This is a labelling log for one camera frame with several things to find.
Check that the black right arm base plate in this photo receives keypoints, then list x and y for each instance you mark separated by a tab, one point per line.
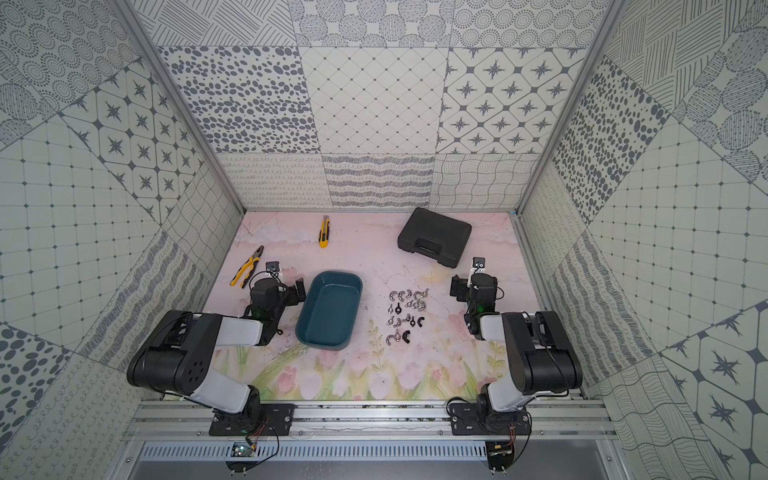
476	417

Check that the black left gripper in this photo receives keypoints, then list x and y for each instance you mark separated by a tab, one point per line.
292	291

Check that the yellow black pliers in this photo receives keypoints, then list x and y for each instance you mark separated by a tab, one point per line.
247	269

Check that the black plastic tool case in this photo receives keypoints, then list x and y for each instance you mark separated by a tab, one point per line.
435	236

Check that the teal plastic storage box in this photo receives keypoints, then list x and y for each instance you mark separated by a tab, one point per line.
329	313

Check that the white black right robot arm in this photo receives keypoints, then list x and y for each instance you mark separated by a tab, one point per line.
540	357

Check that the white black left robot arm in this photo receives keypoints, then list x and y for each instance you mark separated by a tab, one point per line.
177	356

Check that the silver wing nut fifteenth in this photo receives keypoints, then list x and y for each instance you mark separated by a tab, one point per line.
392	338

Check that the yellow black utility knife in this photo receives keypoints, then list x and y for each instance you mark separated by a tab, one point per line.
323	237

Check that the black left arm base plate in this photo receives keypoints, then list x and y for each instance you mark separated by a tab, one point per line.
269	418

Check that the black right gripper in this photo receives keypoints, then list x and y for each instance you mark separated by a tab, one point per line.
459	289

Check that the aluminium mounting rail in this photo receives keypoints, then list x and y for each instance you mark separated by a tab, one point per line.
379	420

